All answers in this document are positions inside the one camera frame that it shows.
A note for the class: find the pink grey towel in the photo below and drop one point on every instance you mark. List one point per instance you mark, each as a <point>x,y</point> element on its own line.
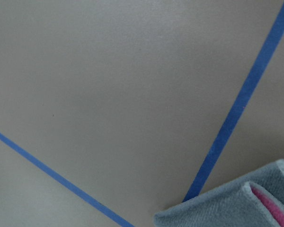
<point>255,199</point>

